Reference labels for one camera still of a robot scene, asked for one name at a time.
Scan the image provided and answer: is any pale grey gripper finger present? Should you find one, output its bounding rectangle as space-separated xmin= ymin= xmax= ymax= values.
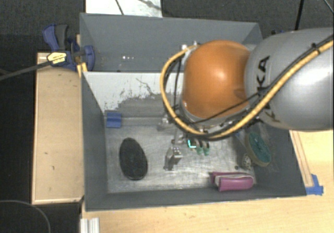
xmin=163 ymin=147 xmax=174 ymax=171
xmin=171 ymin=146 xmax=184 ymax=168

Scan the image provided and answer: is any black oval brush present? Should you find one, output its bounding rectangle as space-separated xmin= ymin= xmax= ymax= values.
xmin=118 ymin=137 xmax=149 ymax=181

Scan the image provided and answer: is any purple and white pouch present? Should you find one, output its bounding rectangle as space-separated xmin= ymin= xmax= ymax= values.
xmin=208 ymin=171 xmax=255 ymax=192

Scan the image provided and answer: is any green disc with tan rim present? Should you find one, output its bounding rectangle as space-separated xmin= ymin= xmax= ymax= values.
xmin=245 ymin=131 xmax=272 ymax=168

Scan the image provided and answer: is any blue sponge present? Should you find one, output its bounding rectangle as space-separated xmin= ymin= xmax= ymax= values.
xmin=105 ymin=112 xmax=123 ymax=129

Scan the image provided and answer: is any grey metal bin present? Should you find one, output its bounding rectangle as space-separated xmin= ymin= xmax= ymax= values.
xmin=79 ymin=12 xmax=307 ymax=212

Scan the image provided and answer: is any pale wood board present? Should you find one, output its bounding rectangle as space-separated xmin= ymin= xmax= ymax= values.
xmin=31 ymin=52 xmax=86 ymax=205

